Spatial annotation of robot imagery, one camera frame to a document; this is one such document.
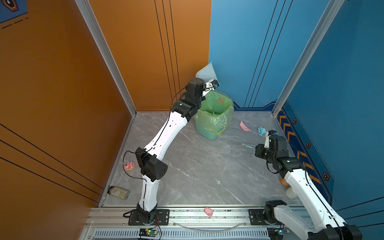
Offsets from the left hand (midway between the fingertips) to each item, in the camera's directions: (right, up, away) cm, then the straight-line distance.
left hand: (193, 81), depth 75 cm
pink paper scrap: (+37, -24, +35) cm, 56 cm away
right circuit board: (+40, -74, -5) cm, 84 cm away
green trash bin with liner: (+16, -13, +32) cm, 38 cm away
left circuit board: (-22, -74, -5) cm, 77 cm away
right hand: (+34, -34, +5) cm, 49 cm away
